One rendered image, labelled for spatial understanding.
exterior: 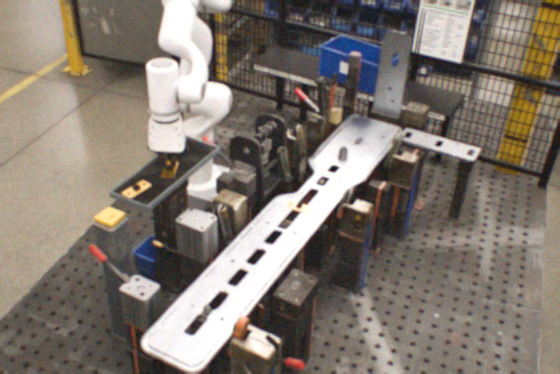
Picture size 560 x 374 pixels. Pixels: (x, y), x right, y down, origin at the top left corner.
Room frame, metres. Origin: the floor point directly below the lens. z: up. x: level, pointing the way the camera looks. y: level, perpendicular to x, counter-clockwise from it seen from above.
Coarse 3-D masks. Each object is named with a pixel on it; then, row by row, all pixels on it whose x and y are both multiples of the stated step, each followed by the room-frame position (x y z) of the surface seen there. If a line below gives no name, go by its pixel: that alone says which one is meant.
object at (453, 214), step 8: (464, 168) 2.03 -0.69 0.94; (472, 168) 2.03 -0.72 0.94; (464, 176) 2.03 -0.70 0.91; (456, 184) 2.04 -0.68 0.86; (464, 184) 2.03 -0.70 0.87; (456, 192) 2.04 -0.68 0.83; (464, 192) 2.03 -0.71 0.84; (456, 200) 2.04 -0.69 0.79; (456, 208) 2.03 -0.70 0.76; (440, 216) 2.05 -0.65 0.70; (448, 216) 2.04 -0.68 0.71; (456, 216) 2.03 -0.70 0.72; (464, 216) 2.06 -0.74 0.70; (464, 224) 2.01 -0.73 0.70
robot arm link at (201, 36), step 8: (200, 8) 2.02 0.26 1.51; (200, 24) 2.07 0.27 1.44; (192, 32) 2.04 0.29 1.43; (200, 32) 2.05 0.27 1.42; (208, 32) 2.07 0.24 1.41; (192, 40) 2.03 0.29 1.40; (200, 40) 2.04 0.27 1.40; (208, 40) 2.06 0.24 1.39; (200, 48) 2.04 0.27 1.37; (208, 48) 2.06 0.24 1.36; (208, 56) 2.06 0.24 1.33; (184, 64) 2.06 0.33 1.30; (184, 72) 2.05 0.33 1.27; (184, 104) 2.05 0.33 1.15; (184, 112) 2.07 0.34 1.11
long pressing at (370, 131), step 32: (352, 128) 2.19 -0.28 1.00; (384, 128) 2.20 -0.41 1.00; (320, 160) 1.96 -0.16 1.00; (352, 160) 1.97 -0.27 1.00; (320, 192) 1.77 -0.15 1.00; (256, 224) 1.59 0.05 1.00; (320, 224) 1.61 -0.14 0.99; (224, 256) 1.43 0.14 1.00; (288, 256) 1.45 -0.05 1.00; (192, 288) 1.29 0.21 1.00; (224, 288) 1.30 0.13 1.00; (256, 288) 1.31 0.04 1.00; (160, 320) 1.17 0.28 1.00; (192, 320) 1.18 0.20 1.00; (224, 320) 1.18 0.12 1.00; (160, 352) 1.07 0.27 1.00; (192, 352) 1.08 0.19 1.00
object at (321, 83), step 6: (324, 78) 2.18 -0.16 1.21; (318, 84) 2.15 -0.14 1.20; (324, 84) 2.15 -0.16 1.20; (330, 84) 2.15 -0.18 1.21; (318, 90) 2.15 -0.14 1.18; (324, 90) 2.17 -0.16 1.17; (318, 96) 2.15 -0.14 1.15; (324, 96) 2.17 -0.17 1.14; (318, 102) 2.15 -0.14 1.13; (324, 102) 2.16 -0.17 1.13; (318, 108) 2.15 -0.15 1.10; (324, 108) 2.16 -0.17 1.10; (324, 114) 2.15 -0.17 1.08
